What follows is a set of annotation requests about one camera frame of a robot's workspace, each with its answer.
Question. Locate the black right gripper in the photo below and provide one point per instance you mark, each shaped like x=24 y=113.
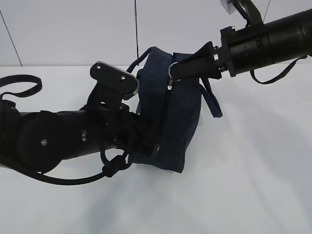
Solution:
x=208 y=62

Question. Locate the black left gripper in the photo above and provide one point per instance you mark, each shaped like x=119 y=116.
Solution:
x=127 y=130

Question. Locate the navy blue lunch bag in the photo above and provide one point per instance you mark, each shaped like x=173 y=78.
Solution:
x=172 y=115

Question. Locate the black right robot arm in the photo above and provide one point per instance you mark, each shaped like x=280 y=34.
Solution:
x=253 y=47

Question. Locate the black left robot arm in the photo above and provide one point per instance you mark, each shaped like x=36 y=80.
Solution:
x=39 y=141

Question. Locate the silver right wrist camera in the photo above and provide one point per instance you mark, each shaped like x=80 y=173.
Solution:
x=246 y=8

